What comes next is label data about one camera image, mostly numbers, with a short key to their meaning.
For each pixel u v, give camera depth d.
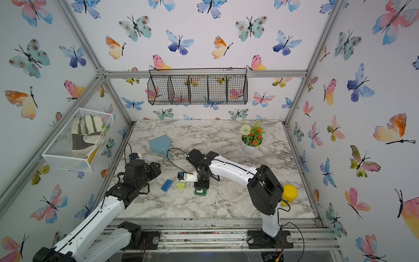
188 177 0.74
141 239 0.72
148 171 0.69
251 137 0.93
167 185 0.89
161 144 1.08
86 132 0.77
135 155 0.73
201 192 0.84
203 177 0.71
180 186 0.89
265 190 0.47
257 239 0.74
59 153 0.61
